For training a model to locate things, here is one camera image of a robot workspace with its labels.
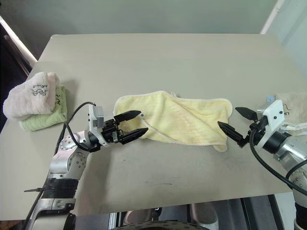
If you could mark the pink folded towel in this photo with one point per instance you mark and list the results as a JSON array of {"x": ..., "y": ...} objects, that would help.
[{"x": 28, "y": 100}]

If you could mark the white door frame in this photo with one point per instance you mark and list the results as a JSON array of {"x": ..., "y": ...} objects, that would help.
[{"x": 272, "y": 16}]

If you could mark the tan rounded shape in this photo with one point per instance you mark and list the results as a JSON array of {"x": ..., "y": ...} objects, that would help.
[
  {"x": 139, "y": 215},
  {"x": 206, "y": 214}
]

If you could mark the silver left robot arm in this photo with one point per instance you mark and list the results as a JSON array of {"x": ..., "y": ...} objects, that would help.
[{"x": 69, "y": 165}]

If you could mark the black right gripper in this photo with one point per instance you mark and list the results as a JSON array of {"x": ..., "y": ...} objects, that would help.
[{"x": 260, "y": 125}]

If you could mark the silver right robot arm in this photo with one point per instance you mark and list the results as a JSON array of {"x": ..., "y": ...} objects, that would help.
[{"x": 292, "y": 148}]

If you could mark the black patterned round shape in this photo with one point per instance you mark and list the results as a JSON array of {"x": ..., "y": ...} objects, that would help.
[{"x": 153, "y": 226}]

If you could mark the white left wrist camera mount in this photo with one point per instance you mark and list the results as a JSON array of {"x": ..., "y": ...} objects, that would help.
[{"x": 92, "y": 119}]

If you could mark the green folded towel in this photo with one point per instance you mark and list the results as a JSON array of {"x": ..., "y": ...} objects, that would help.
[{"x": 45, "y": 122}]

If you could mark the beige folded towel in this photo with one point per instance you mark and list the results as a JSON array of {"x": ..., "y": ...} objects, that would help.
[{"x": 295, "y": 105}]

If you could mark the dark table frame bar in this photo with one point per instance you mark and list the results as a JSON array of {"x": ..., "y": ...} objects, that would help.
[{"x": 259, "y": 213}]

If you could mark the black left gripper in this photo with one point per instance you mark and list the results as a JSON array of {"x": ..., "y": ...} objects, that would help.
[{"x": 110, "y": 131}]

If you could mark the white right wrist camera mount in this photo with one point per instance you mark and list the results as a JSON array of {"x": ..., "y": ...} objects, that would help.
[{"x": 273, "y": 115}]

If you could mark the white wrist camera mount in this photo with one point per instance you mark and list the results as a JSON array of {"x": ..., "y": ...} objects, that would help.
[
  {"x": 273, "y": 115},
  {"x": 92, "y": 119}
]

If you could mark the yellow towel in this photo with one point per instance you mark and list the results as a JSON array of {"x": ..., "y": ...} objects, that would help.
[{"x": 187, "y": 119}]

